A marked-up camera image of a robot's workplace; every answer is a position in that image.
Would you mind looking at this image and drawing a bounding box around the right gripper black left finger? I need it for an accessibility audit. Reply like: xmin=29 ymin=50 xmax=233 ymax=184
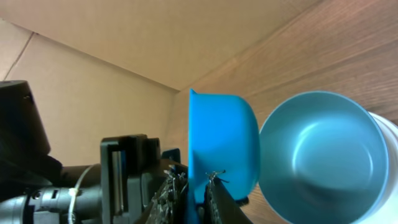
xmin=134 ymin=165 xmax=188 ymax=224

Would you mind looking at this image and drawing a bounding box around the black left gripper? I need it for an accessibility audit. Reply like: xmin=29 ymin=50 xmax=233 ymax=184
xmin=100 ymin=134 xmax=184 ymax=224

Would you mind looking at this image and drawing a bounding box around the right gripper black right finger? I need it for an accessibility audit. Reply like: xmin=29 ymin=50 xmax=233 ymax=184
xmin=203 ymin=170 xmax=252 ymax=224

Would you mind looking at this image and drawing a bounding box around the blue plastic scoop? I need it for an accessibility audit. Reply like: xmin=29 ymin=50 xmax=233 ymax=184
xmin=187 ymin=90 xmax=259 ymax=223

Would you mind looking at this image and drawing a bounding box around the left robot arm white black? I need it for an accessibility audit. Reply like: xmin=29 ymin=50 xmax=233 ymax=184
xmin=1 ymin=80 xmax=188 ymax=223

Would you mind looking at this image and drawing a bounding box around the teal metal bowl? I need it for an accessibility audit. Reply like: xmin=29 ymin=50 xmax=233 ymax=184
xmin=259 ymin=91 xmax=390 ymax=223

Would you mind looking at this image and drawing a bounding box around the white digital kitchen scale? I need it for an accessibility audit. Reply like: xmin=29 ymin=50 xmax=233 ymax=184
xmin=360 ymin=112 xmax=397 ymax=224

